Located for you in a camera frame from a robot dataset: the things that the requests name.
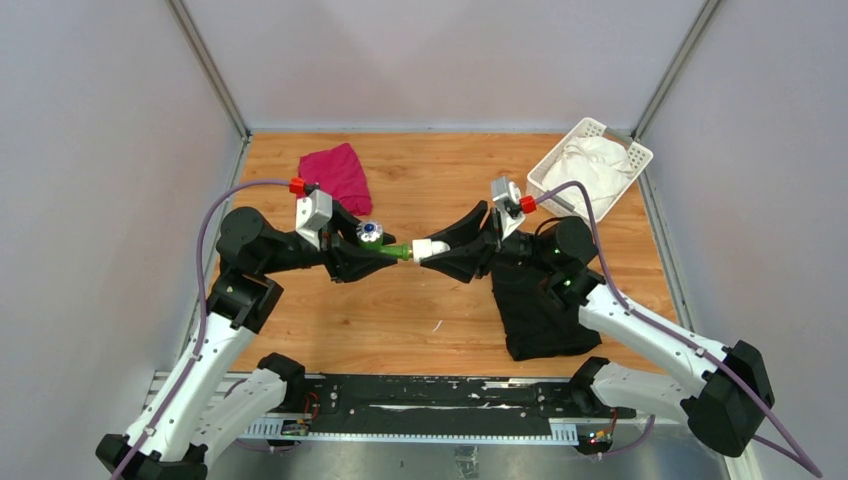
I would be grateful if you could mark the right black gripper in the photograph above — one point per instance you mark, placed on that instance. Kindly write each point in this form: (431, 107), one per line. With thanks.
(478, 259)

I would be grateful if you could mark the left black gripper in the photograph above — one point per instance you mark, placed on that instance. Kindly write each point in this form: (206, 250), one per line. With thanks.
(345, 263)

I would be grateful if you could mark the green water faucet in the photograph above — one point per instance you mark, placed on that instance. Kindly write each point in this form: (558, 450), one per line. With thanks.
(371, 236)

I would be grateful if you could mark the white pipe fitting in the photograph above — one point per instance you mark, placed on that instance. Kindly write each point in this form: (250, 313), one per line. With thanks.
(423, 249)

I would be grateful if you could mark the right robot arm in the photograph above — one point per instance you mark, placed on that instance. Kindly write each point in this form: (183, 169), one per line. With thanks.
(721, 393)

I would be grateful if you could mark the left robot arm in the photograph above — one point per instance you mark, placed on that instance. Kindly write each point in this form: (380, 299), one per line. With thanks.
(180, 435)

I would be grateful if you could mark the magenta folded cloth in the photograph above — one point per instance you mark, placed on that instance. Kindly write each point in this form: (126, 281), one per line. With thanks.
(339, 172)

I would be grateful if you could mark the black folded cloth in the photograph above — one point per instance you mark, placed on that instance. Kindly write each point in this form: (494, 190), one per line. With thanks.
(535, 327)

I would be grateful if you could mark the white cloth in basket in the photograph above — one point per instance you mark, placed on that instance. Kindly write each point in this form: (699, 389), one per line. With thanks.
(602, 166)

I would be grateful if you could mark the white plastic basket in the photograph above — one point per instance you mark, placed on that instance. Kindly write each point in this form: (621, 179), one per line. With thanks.
(639, 155)

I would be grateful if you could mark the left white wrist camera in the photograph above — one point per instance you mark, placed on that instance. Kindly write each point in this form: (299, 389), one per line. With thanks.
(314, 210)

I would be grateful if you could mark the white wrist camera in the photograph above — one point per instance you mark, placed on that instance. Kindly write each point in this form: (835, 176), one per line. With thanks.
(314, 210)
(511, 207)

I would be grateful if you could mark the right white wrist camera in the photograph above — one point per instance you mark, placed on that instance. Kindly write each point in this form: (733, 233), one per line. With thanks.
(511, 207)

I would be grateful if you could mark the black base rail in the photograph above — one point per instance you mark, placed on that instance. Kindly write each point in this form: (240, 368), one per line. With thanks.
(441, 408)

